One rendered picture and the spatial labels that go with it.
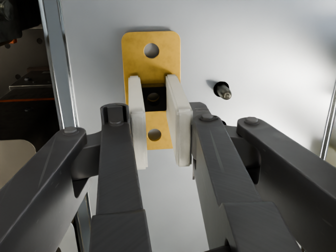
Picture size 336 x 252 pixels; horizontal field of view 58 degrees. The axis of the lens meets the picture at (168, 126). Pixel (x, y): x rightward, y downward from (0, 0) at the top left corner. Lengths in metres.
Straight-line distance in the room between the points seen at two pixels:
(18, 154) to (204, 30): 0.17
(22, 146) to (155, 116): 0.11
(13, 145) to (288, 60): 0.22
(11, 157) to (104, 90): 0.10
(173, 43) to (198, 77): 0.03
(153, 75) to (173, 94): 0.05
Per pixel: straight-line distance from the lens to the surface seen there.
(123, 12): 0.21
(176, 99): 0.15
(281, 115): 0.25
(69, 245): 0.29
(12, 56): 0.55
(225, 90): 0.21
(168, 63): 0.21
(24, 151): 0.27
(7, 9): 0.22
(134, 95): 0.16
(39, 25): 0.40
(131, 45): 0.20
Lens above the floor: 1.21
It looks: 66 degrees down
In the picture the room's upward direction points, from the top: 165 degrees clockwise
